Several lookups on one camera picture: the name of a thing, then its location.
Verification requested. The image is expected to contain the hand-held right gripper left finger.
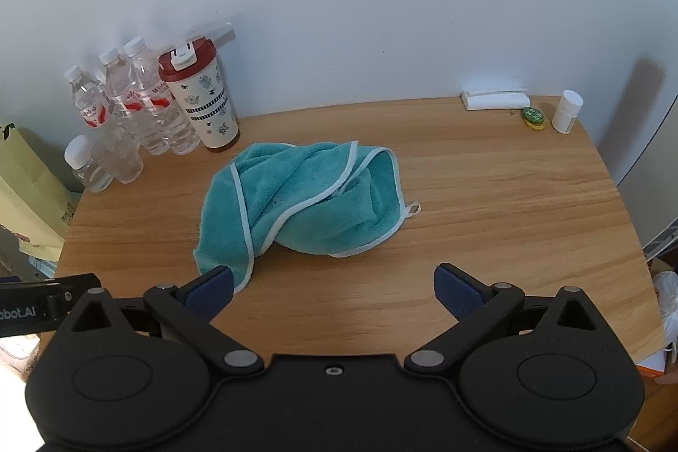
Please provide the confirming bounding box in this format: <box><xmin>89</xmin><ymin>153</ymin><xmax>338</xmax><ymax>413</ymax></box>
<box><xmin>69</xmin><ymin>266</ymin><xmax>266</xmax><ymax>376</ymax></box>

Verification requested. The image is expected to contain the teal towel white trim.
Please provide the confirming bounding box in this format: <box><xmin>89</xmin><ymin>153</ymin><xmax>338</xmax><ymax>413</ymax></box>
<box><xmin>193</xmin><ymin>141</ymin><xmax>421</xmax><ymax>294</ymax></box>

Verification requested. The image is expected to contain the clear bottle without label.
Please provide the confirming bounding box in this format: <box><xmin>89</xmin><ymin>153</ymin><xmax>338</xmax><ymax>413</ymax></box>
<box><xmin>92</xmin><ymin>124</ymin><xmax>145</xmax><ymax>184</ymax></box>

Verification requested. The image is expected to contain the clear water bottle red label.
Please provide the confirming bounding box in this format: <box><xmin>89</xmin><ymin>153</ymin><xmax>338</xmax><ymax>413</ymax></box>
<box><xmin>98</xmin><ymin>47</ymin><xmax>171</xmax><ymax>156</ymax></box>
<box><xmin>123</xmin><ymin>37</ymin><xmax>201</xmax><ymax>155</ymax></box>
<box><xmin>64</xmin><ymin>64</ymin><xmax>110</xmax><ymax>131</ymax></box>

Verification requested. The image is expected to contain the small clear bottle white cap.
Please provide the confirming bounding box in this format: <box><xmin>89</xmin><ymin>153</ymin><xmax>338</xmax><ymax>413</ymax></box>
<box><xmin>64</xmin><ymin>134</ymin><xmax>114</xmax><ymax>193</ymax></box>

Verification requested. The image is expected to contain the orange box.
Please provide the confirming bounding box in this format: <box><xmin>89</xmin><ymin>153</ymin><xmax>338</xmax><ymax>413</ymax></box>
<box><xmin>636</xmin><ymin>351</ymin><xmax>669</xmax><ymax>377</ymax></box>

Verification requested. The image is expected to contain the white pill bottle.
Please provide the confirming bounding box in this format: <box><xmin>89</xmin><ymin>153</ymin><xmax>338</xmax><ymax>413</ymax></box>
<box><xmin>552</xmin><ymin>90</ymin><xmax>584</xmax><ymax>134</ymax></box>

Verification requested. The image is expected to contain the yellow paper bag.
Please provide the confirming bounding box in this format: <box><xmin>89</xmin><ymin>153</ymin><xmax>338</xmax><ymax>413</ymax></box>
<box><xmin>0</xmin><ymin>122</ymin><xmax>80</xmax><ymax>262</ymax></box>

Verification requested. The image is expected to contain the floral tumbler red lid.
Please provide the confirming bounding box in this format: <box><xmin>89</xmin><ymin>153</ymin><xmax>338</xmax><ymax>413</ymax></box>
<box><xmin>158</xmin><ymin>36</ymin><xmax>240</xmax><ymax>153</ymax></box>

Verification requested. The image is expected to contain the white tissue pack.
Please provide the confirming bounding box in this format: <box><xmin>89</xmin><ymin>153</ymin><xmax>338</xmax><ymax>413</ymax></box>
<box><xmin>461</xmin><ymin>88</ymin><xmax>531</xmax><ymax>112</ymax></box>

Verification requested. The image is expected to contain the green round tin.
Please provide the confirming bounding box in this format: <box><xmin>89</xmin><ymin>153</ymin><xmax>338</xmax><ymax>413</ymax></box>
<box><xmin>521</xmin><ymin>107</ymin><xmax>547</xmax><ymax>131</ymax></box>

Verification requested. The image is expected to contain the white plastic bag red print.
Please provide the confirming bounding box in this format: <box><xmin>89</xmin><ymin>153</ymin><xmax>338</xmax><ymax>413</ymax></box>
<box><xmin>654</xmin><ymin>272</ymin><xmax>678</xmax><ymax>341</ymax></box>

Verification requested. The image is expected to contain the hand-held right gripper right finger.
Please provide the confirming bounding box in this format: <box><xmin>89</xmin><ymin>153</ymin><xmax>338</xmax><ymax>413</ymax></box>
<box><xmin>404</xmin><ymin>263</ymin><xmax>607</xmax><ymax>375</ymax></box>

